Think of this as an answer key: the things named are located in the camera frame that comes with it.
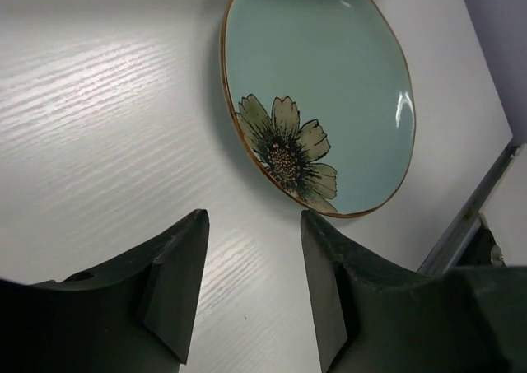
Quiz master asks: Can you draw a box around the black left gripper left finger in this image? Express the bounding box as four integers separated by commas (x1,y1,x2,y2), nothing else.
1,209,209,372

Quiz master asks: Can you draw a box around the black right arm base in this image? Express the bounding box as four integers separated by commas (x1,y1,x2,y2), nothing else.
456,226,505,267

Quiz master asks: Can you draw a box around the light green round plate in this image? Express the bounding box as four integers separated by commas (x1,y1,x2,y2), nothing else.
220,0,417,218

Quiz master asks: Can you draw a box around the aluminium frame rail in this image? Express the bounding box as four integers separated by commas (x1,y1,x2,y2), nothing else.
417,145,522,276

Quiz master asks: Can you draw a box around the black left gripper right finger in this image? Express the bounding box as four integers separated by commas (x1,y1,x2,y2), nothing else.
301,210,526,372

